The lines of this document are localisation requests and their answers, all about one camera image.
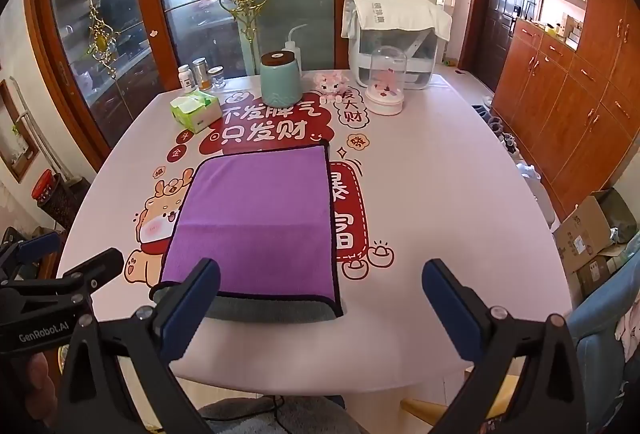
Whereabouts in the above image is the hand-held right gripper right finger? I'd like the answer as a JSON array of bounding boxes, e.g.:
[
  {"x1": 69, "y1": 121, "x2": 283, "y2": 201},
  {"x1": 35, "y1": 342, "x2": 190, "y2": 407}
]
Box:
[{"x1": 421, "y1": 258, "x2": 591, "y2": 434}]

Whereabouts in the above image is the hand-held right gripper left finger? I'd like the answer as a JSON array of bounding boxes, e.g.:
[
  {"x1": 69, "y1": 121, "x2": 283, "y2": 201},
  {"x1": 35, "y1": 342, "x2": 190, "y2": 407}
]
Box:
[{"x1": 62, "y1": 257, "x2": 222, "y2": 434}]

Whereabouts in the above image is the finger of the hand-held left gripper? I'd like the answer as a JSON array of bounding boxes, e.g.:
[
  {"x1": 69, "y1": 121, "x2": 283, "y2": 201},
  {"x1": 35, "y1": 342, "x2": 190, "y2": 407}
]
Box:
[
  {"x1": 56, "y1": 248, "x2": 125, "y2": 303},
  {"x1": 0, "y1": 229, "x2": 62, "y2": 282}
]

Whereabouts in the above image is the purple grey towel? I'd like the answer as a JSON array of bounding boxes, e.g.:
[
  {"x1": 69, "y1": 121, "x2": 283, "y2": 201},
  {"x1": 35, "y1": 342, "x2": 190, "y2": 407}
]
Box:
[{"x1": 150, "y1": 140, "x2": 345, "y2": 326}]

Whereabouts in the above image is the person's left hand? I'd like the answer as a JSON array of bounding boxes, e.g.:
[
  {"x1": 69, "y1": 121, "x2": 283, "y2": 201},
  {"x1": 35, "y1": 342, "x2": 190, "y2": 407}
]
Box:
[{"x1": 22, "y1": 353, "x2": 65, "y2": 401}]

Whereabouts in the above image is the red lidded container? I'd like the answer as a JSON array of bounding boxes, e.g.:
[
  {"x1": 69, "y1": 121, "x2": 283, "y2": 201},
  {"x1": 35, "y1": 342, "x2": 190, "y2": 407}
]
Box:
[{"x1": 31, "y1": 169, "x2": 55, "y2": 203}]

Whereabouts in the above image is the wooden chair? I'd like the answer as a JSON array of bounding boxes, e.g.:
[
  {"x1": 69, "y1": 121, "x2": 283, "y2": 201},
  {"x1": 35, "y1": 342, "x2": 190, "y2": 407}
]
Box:
[{"x1": 400, "y1": 374, "x2": 521, "y2": 431}]

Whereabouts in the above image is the grey fluffy cushion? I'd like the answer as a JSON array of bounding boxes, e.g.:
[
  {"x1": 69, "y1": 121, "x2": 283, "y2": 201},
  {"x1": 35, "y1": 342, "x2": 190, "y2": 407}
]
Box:
[{"x1": 197, "y1": 396, "x2": 361, "y2": 434}]

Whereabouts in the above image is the small cardboard box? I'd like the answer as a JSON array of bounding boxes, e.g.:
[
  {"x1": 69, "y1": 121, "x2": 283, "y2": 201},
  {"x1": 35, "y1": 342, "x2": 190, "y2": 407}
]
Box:
[{"x1": 575, "y1": 254, "x2": 615, "y2": 299}]

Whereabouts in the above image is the large cardboard box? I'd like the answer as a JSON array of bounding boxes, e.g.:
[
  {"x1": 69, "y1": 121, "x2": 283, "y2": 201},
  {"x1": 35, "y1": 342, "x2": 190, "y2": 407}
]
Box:
[{"x1": 552, "y1": 196, "x2": 613, "y2": 272}]

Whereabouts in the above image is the blue chair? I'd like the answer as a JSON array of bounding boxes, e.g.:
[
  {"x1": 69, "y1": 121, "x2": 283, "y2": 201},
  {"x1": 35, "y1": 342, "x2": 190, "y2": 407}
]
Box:
[{"x1": 567, "y1": 259, "x2": 640, "y2": 415}]

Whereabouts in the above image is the row of shoes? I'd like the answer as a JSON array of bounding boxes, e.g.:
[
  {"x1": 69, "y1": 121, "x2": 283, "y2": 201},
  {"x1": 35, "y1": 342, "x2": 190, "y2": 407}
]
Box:
[{"x1": 470, "y1": 96, "x2": 521, "y2": 155}]

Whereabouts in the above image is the green tissue pack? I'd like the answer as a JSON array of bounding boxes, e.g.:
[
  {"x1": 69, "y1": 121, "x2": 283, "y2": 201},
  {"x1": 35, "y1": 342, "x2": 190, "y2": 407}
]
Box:
[{"x1": 169, "y1": 91, "x2": 222, "y2": 135}]

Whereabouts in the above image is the white pill bottle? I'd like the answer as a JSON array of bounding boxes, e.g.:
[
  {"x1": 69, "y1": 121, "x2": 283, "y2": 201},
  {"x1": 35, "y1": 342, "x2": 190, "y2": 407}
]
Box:
[{"x1": 177, "y1": 65, "x2": 197, "y2": 93}]

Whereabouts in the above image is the small gold door ornament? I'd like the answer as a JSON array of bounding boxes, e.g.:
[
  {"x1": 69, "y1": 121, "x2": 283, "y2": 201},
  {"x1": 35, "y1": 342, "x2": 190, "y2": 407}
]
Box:
[{"x1": 87, "y1": 8, "x2": 118, "y2": 77}]

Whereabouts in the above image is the metal jar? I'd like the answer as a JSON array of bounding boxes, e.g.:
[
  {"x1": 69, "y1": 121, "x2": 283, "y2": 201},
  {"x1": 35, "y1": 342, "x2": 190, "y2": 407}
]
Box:
[{"x1": 192, "y1": 58, "x2": 211, "y2": 90}]

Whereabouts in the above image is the glass dome ornament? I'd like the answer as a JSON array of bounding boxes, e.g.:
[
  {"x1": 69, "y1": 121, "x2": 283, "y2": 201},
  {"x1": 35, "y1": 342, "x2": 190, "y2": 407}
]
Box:
[{"x1": 364, "y1": 45, "x2": 406, "y2": 116}]

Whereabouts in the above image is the teal canister with wooden lid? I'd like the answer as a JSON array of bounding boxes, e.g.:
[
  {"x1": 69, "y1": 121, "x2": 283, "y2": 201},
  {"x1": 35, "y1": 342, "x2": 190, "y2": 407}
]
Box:
[{"x1": 260, "y1": 51, "x2": 304, "y2": 107}]

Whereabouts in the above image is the white clear tank appliance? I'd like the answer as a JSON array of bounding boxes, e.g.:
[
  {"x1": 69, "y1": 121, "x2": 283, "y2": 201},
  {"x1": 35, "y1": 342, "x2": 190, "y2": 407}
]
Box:
[{"x1": 345, "y1": 26, "x2": 443, "y2": 92}]

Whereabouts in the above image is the pink plush toy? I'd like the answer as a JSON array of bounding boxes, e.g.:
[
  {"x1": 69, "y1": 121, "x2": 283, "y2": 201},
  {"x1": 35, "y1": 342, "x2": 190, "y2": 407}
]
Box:
[{"x1": 313, "y1": 70, "x2": 351, "y2": 103}]

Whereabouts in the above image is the white squeeze bottle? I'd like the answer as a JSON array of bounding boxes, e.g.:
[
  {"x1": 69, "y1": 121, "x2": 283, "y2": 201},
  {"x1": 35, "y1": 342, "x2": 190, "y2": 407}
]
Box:
[{"x1": 281, "y1": 24, "x2": 308, "y2": 64}]

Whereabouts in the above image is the dark entrance door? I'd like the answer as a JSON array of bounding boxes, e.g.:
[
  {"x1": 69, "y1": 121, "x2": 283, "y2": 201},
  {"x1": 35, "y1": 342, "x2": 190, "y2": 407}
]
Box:
[{"x1": 472, "y1": 0, "x2": 528, "y2": 92}]

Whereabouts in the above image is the white towel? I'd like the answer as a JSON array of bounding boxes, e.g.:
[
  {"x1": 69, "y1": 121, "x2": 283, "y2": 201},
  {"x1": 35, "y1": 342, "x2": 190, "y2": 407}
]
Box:
[{"x1": 341, "y1": 0, "x2": 452, "y2": 45}]

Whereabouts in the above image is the wooden picture frame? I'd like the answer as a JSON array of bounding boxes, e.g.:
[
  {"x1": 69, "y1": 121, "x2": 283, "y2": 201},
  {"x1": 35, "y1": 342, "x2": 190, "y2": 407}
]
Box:
[{"x1": 0, "y1": 78, "x2": 41, "y2": 185}]

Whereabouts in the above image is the black cable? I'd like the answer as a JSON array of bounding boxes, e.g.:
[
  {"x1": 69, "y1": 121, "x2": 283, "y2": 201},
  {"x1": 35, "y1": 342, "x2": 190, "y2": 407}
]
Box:
[{"x1": 270, "y1": 394, "x2": 301, "y2": 434}]

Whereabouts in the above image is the wooden wall cabinet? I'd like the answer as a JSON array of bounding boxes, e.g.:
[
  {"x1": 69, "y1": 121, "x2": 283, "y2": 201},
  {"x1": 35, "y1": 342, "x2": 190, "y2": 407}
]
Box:
[{"x1": 492, "y1": 0, "x2": 640, "y2": 219}]

